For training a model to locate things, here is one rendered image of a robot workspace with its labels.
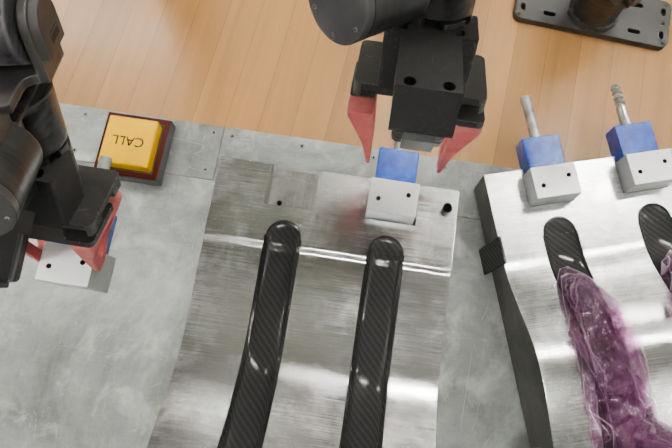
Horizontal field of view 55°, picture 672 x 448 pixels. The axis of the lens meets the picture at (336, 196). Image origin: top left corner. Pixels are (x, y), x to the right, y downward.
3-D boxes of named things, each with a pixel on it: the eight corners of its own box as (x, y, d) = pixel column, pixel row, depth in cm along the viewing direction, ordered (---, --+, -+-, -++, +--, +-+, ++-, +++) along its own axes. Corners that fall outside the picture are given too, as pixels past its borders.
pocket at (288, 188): (275, 174, 73) (271, 163, 69) (321, 181, 73) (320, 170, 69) (267, 212, 72) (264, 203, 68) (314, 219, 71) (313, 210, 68)
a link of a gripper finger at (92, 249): (109, 299, 58) (88, 232, 51) (33, 287, 58) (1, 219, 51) (136, 242, 63) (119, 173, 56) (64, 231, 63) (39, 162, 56)
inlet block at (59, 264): (91, 161, 67) (71, 144, 62) (138, 168, 67) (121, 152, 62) (59, 285, 64) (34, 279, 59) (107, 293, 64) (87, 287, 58)
